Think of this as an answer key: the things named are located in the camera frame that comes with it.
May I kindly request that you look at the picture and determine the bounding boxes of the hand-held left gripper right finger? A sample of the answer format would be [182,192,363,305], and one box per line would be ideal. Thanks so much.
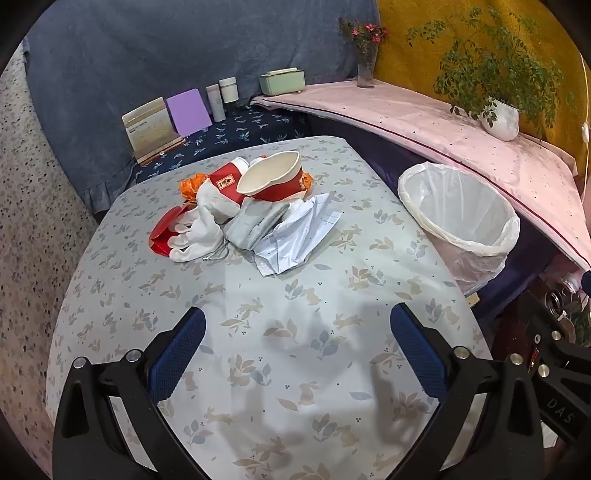
[388,302,544,480]

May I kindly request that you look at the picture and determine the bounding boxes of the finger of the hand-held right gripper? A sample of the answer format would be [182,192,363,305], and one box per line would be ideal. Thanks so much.
[526,318,591,384]

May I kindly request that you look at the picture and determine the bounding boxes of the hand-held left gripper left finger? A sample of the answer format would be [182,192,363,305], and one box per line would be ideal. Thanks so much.
[53,306,208,480]

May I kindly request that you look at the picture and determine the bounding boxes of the white cloth glove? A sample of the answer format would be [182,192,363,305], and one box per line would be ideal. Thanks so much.
[196,182,241,227]
[168,215,227,262]

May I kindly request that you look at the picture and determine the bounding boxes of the bin with white plastic bag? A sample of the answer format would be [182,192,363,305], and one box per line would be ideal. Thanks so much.
[398,162,522,296]

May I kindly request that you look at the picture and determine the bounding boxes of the red white labelled paper cup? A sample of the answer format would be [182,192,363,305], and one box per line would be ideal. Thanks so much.
[203,156,252,206]

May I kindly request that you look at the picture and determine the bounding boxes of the red paper box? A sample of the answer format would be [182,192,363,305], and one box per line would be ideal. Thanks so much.
[148,205,197,257]

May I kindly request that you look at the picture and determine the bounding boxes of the grey folded cloth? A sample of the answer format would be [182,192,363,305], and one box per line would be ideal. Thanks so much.
[224,198,289,250]

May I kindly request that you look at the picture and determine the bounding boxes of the crumpled white lined paper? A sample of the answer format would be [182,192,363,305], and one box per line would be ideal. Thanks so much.
[253,193,343,278]

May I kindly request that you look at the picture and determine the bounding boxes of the flat orange plastic wrapper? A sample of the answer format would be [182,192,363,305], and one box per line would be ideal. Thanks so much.
[179,173,218,204]

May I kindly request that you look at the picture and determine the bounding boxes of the red and white paper cup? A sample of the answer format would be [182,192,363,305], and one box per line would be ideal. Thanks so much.
[236,151,308,203]

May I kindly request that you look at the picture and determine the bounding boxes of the dark purple cloth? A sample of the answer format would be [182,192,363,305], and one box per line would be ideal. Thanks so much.
[305,115,573,324]

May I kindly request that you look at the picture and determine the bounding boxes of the beige card stand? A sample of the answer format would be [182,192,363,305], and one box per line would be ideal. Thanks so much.
[122,97,185,166]

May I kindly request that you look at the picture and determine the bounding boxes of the dark blue floral cloth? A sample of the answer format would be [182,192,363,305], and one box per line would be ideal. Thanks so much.
[134,104,312,185]

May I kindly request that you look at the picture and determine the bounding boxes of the purple card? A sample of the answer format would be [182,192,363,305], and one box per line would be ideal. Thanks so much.
[166,89,213,138]

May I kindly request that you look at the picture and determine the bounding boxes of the green plant in white pot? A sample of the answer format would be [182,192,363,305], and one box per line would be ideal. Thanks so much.
[406,7,566,142]

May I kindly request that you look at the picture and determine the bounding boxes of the pink cloth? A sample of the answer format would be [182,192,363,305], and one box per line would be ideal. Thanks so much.
[249,78,591,271]

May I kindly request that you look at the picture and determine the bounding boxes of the white bottle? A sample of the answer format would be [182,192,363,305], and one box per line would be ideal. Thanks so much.
[205,84,225,121]

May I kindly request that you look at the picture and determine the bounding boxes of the glass vase with red flowers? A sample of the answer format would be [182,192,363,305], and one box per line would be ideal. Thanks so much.
[338,16,390,89]

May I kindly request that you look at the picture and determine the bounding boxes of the pale green box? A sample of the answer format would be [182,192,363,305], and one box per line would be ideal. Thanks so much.
[257,67,307,96]

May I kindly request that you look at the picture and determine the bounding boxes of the yellow cloth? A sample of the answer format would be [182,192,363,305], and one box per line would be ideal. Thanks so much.
[374,0,591,176]

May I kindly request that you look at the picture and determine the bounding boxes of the blue-grey cloth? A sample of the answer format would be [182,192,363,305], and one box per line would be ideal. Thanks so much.
[21,0,382,215]

